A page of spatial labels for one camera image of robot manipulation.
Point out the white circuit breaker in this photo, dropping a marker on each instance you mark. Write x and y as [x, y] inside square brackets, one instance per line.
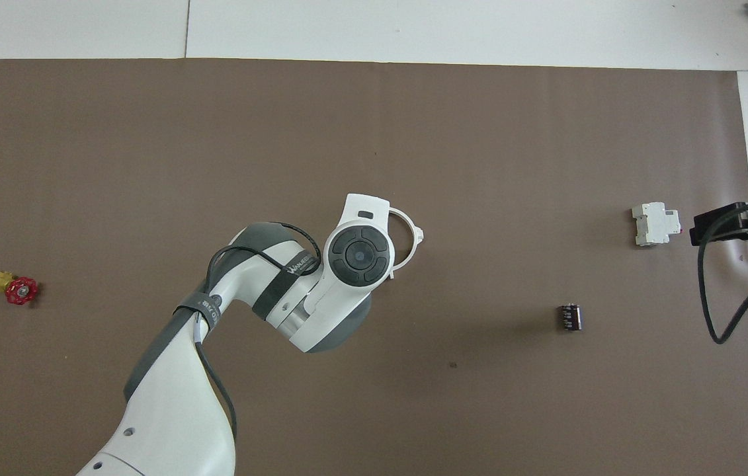
[653, 225]

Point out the brass valve with red handwheel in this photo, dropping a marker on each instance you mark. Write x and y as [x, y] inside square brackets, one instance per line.
[21, 291]

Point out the black cylindrical capacitor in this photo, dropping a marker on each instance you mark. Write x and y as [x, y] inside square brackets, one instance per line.
[570, 317]

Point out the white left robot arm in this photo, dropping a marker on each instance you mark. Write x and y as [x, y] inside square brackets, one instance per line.
[175, 410]

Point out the brown paper table mat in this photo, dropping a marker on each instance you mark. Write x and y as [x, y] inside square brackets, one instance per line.
[479, 396]

